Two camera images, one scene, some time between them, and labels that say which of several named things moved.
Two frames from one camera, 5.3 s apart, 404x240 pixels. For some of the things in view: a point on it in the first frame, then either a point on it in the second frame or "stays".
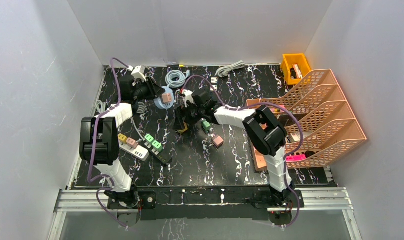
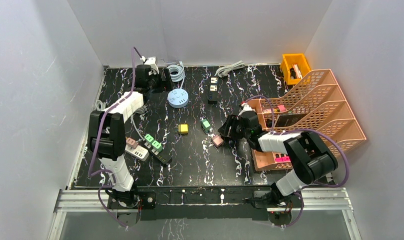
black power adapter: (162, 156) stays
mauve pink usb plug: (218, 141) stays
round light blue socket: (158, 102) → (178, 98)
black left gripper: (151, 89) → (161, 81)
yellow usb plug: (184, 130) stays
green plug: (157, 145) stays
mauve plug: (132, 143) stays
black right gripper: (183, 111) → (230, 120)
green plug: (149, 138) stays
